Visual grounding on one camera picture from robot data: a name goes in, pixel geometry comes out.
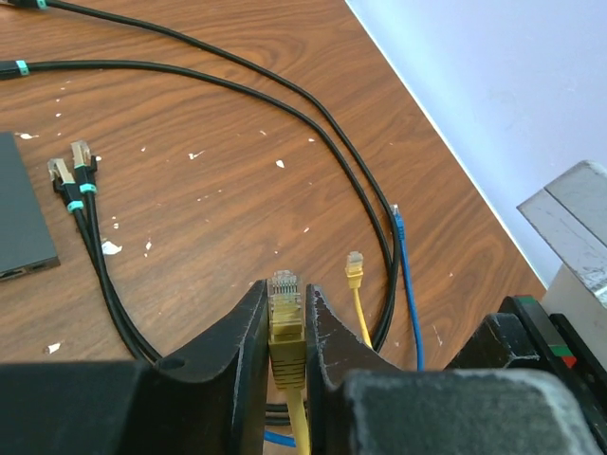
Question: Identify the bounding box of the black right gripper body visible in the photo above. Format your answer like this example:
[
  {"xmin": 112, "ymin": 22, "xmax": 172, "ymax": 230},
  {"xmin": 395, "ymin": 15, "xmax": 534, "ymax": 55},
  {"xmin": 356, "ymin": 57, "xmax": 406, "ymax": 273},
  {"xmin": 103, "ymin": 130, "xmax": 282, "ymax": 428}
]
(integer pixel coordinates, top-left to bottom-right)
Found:
[{"xmin": 448, "ymin": 295, "xmax": 606, "ymax": 452}]

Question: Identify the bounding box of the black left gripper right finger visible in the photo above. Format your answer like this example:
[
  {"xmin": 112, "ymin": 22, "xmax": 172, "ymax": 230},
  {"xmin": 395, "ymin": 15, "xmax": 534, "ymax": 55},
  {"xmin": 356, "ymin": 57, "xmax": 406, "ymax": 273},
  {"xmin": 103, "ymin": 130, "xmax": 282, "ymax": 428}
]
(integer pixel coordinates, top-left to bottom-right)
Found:
[{"xmin": 306, "ymin": 286, "xmax": 601, "ymax": 454}]

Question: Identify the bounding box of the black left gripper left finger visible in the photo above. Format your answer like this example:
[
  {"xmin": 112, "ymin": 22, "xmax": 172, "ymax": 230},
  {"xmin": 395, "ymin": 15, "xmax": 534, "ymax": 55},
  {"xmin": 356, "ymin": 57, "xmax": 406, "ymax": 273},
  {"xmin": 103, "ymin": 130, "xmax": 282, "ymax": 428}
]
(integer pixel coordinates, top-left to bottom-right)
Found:
[{"xmin": 1, "ymin": 280, "xmax": 267, "ymax": 454}]

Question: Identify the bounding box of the yellow ethernet cable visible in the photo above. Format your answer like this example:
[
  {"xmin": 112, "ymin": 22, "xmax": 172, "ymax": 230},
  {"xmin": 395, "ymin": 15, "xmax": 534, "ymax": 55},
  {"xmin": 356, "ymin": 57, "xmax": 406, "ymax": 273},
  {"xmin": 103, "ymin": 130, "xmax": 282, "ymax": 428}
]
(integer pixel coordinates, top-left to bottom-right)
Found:
[{"xmin": 267, "ymin": 251, "xmax": 374, "ymax": 455}]

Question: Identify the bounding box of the blue ethernet cable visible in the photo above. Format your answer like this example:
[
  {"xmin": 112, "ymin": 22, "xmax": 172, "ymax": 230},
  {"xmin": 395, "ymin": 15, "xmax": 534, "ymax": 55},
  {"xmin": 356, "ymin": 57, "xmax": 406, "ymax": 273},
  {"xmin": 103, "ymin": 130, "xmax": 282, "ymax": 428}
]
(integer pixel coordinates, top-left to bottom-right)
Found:
[{"xmin": 264, "ymin": 204, "xmax": 424, "ymax": 449}]

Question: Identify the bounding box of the black network switch box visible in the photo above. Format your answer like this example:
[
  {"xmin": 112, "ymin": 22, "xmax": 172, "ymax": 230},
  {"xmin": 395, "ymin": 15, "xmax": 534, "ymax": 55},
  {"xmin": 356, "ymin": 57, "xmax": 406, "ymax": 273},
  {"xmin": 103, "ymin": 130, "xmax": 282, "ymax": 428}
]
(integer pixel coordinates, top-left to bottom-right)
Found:
[{"xmin": 0, "ymin": 132, "xmax": 60, "ymax": 281}]

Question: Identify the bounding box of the black ethernet cable outer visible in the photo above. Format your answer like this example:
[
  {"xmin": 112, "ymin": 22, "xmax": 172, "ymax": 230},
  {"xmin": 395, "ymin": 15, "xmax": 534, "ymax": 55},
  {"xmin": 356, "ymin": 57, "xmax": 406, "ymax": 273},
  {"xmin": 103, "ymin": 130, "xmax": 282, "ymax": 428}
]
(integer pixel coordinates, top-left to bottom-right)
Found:
[{"xmin": 0, "ymin": 0, "xmax": 402, "ymax": 418}]

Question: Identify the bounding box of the black ethernet cable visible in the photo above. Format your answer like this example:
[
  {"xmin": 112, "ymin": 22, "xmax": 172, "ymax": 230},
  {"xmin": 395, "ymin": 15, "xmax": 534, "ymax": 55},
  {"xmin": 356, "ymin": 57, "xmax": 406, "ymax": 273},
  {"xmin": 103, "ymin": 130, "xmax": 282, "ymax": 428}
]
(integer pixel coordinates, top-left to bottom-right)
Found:
[
  {"xmin": 0, "ymin": 0, "xmax": 402, "ymax": 418},
  {"xmin": 0, "ymin": 60, "xmax": 397, "ymax": 427}
]

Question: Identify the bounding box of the black ethernet cable inner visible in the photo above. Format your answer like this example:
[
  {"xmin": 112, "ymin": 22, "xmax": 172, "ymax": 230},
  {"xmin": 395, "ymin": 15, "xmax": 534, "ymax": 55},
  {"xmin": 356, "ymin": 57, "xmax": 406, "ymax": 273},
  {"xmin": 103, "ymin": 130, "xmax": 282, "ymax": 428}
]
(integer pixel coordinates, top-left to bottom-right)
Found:
[{"xmin": 0, "ymin": 60, "xmax": 397, "ymax": 427}]

